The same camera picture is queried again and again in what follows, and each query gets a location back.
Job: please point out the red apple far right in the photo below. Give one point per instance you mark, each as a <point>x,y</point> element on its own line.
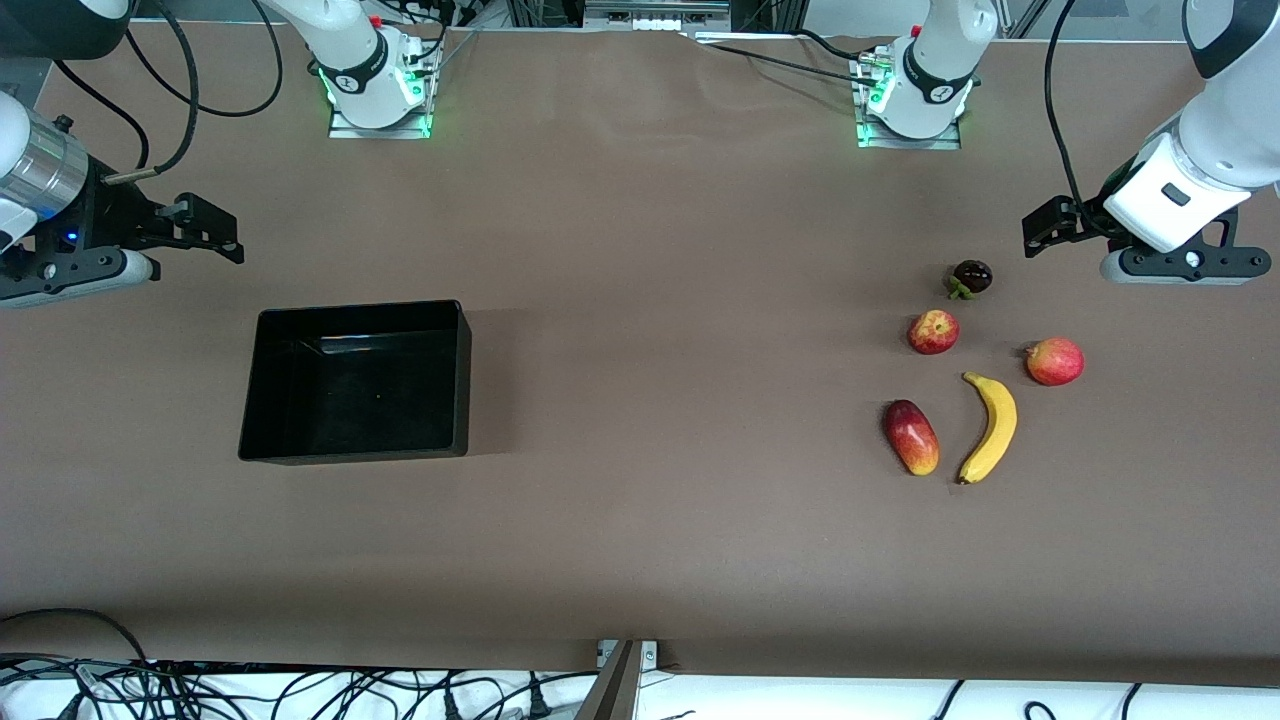
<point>1055,362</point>

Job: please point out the black plastic box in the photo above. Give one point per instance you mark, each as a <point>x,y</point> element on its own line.
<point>355,390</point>

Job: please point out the yellow banana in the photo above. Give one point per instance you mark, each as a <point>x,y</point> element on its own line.
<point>997,425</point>

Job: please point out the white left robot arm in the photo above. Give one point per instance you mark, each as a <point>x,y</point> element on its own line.
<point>1230,130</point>

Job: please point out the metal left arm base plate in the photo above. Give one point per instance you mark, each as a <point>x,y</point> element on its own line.
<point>910,142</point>

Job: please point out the red yellow mango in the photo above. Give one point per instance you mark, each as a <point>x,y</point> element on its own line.
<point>911,437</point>

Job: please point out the small red yellow apple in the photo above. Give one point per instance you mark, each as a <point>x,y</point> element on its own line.
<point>933,332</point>

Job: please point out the dark purple mangosteen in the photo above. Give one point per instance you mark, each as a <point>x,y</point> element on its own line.
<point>972,276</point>

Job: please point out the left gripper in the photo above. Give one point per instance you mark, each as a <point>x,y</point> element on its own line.
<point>1086,217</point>

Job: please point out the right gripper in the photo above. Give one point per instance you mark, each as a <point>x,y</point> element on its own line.
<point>115,215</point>

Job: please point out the silver metal bracket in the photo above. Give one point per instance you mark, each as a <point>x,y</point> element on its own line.
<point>648,655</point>

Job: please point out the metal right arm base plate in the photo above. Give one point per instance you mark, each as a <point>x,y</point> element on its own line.
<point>380,130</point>

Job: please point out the grey diagonal beam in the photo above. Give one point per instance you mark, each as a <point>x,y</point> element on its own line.
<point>612,690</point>

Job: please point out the brown table cover sheet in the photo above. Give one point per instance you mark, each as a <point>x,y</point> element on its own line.
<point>640,540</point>

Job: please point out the grey connector panel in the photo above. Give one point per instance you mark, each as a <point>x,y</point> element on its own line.
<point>655,12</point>

